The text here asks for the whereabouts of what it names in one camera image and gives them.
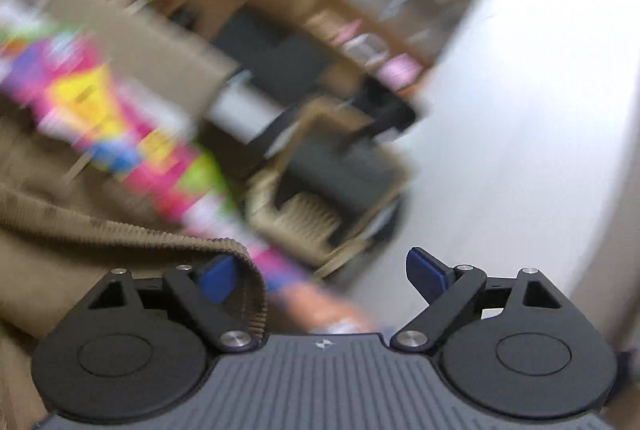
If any brown polka dot corduroy garment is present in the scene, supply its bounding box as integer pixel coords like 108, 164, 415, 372
1, 98, 267, 429

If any beige mesh office chair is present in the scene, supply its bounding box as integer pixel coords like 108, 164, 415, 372
244, 78, 418, 278

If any white desk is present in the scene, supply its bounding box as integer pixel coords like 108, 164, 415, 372
204, 70, 285, 145

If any beige upholstered headboard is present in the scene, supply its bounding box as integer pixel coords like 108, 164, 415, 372
46, 0, 238, 139

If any black computer monitor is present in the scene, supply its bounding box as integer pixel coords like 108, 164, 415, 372
209, 5, 332, 106

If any colourful cartoon play mat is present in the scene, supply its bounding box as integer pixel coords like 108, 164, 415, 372
1, 3, 375, 334

